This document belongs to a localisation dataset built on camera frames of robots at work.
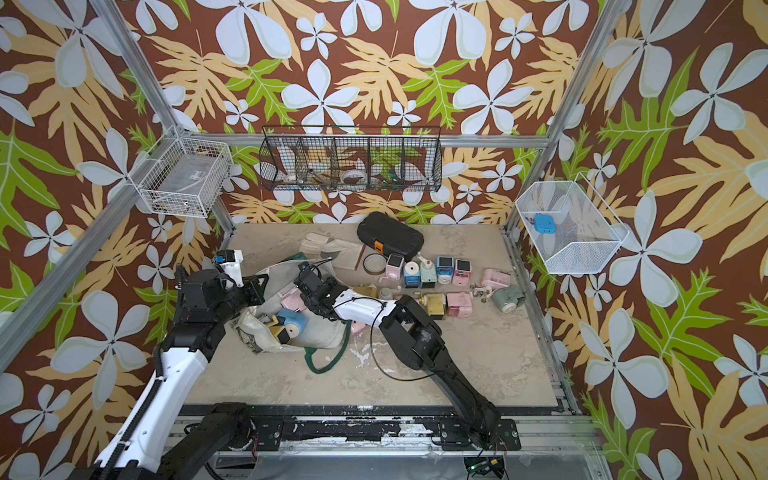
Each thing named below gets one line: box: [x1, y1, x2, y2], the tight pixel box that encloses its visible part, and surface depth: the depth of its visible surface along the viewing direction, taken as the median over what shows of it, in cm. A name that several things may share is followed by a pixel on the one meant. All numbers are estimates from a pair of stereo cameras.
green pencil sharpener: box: [417, 251, 437, 289], surface depth 101 cm
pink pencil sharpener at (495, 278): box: [481, 268, 512, 289], surface depth 100 cm
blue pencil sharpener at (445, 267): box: [436, 256, 455, 285], surface depth 101 cm
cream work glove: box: [299, 232, 364, 270], surface depth 114 cm
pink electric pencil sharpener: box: [280, 287, 307, 312], surface depth 93 cm
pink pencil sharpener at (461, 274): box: [452, 259, 472, 287], surface depth 103 cm
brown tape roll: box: [363, 253, 387, 275], surface depth 110 cm
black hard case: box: [357, 211, 425, 262], surface depth 113 cm
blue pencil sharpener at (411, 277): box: [403, 261, 421, 288], surface depth 100 cm
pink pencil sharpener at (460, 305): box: [447, 293, 473, 318], surface depth 95 cm
